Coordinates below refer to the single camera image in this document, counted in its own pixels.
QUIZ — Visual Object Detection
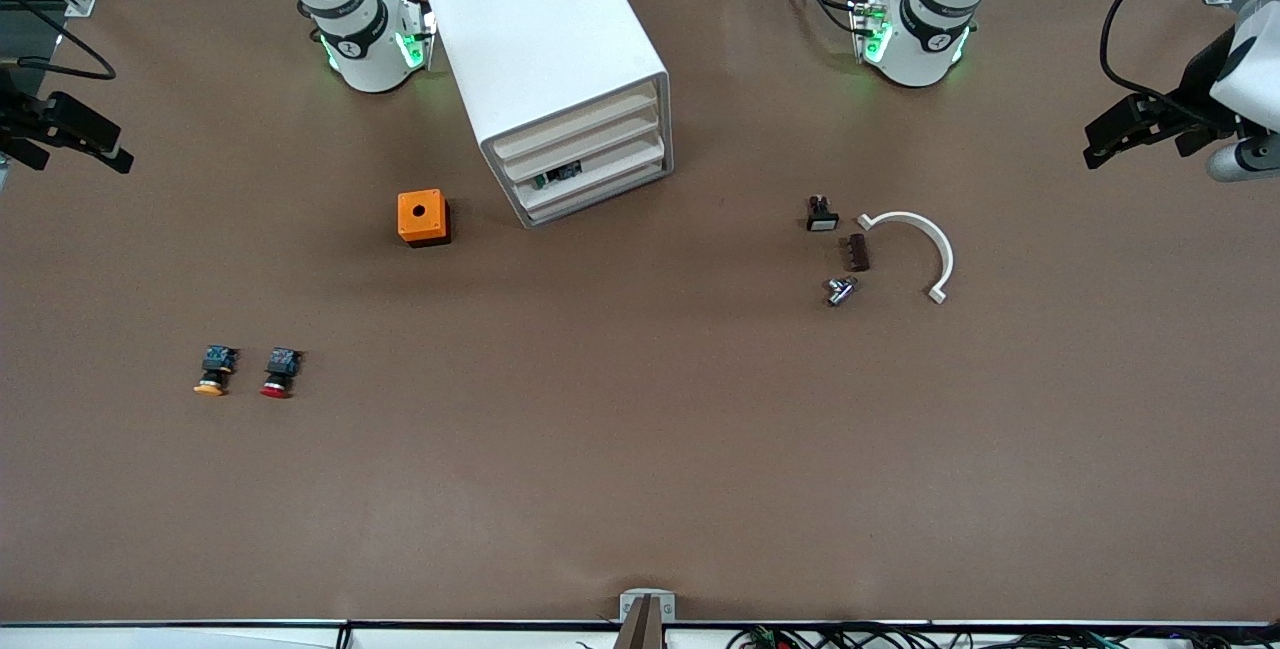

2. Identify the orange box with hole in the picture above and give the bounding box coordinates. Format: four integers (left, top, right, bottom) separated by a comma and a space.
397, 189, 452, 249

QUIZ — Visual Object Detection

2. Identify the red push button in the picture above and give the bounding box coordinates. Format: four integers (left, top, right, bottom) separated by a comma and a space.
260, 347, 304, 400

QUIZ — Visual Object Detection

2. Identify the yellow push button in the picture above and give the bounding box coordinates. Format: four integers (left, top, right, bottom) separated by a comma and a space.
193, 345, 239, 398

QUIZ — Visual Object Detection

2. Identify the grey metal mount bracket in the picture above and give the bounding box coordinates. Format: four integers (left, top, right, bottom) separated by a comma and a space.
619, 589, 676, 623

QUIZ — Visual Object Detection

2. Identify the white curved plastic bracket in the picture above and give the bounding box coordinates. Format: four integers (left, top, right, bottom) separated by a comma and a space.
857, 211, 956, 306

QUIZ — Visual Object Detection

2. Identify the brown mount bar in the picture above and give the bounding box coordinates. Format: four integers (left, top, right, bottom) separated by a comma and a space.
612, 594, 666, 649

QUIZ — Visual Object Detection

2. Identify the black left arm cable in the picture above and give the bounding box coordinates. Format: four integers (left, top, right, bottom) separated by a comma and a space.
1100, 0, 1236, 120

